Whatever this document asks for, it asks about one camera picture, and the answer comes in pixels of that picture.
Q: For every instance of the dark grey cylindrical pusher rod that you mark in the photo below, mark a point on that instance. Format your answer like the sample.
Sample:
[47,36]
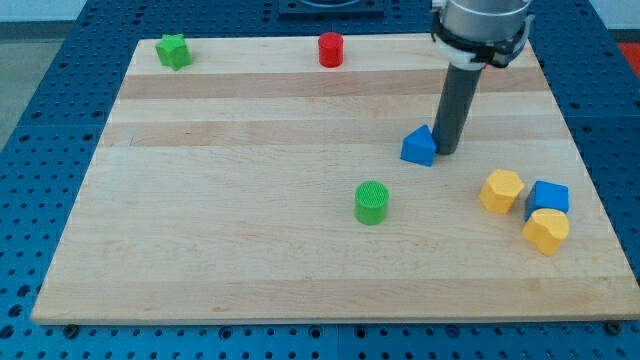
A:
[454,105]

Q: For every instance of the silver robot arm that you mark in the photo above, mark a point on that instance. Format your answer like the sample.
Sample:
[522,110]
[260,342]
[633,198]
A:
[473,34]

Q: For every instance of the blue triangle block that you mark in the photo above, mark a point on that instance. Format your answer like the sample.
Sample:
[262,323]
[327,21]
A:
[419,147]

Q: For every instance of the yellow hexagon block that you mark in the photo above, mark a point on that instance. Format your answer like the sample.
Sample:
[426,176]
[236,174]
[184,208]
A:
[500,191]

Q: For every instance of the red cylinder block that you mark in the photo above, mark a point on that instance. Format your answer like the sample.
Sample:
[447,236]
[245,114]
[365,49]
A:
[330,49]

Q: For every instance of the blue cube block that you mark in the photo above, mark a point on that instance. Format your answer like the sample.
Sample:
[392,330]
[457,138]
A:
[545,194]

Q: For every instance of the green cylinder block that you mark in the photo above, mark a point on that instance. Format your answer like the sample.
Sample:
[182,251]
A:
[370,202]

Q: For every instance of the yellow heart block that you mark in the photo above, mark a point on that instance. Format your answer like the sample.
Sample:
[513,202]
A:
[548,229]

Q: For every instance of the light wooden board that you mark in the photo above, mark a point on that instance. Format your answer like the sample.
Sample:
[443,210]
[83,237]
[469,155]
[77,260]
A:
[223,193]

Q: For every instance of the green star block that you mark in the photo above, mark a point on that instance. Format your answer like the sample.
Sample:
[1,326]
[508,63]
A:
[173,52]

